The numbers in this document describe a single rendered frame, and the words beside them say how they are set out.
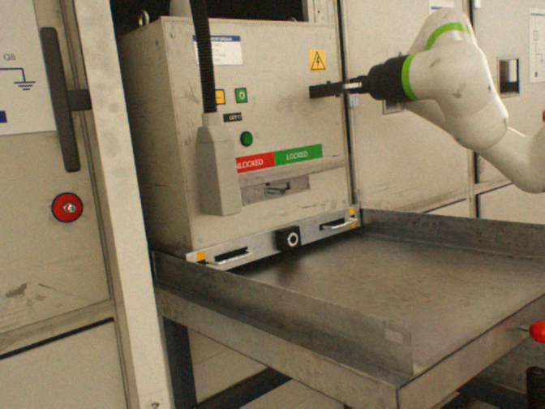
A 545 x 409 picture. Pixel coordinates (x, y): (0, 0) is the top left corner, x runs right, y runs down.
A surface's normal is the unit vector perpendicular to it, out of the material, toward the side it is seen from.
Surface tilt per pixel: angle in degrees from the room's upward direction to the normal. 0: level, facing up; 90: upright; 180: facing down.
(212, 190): 90
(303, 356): 90
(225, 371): 90
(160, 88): 90
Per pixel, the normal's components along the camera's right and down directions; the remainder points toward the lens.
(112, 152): 0.31, 0.13
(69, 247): 0.63, 0.07
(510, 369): -0.77, 0.18
